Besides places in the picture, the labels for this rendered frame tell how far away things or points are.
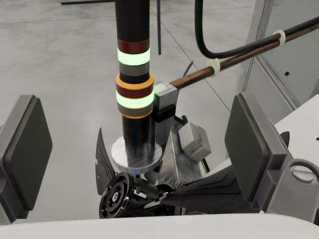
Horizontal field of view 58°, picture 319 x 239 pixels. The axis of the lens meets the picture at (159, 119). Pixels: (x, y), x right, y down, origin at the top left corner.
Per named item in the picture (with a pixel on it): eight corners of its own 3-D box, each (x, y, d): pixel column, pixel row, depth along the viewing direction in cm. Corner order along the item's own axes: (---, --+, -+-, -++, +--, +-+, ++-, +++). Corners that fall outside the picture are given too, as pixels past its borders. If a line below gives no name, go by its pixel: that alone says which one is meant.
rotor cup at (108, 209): (167, 174, 72) (126, 151, 66) (188, 214, 59) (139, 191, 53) (133, 216, 75) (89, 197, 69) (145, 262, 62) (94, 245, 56)
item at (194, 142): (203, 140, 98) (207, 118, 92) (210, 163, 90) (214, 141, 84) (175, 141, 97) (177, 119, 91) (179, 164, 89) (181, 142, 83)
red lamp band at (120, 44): (137, 37, 32) (136, 27, 31) (155, 48, 30) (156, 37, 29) (111, 45, 30) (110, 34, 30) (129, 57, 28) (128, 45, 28)
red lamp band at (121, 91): (139, 75, 36) (138, 66, 35) (161, 90, 33) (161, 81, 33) (108, 86, 34) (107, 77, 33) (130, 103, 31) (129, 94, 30)
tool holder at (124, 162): (152, 127, 45) (153, 72, 39) (182, 152, 41) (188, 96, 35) (102, 151, 41) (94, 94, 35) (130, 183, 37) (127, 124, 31)
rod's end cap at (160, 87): (158, 93, 38) (159, 80, 37) (168, 100, 37) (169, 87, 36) (146, 98, 37) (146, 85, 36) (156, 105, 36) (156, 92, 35)
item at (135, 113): (139, 92, 38) (139, 84, 37) (160, 108, 35) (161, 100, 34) (110, 104, 35) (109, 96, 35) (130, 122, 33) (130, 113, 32)
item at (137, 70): (137, 59, 34) (137, 49, 33) (155, 70, 32) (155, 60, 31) (113, 67, 32) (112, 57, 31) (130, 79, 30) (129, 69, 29)
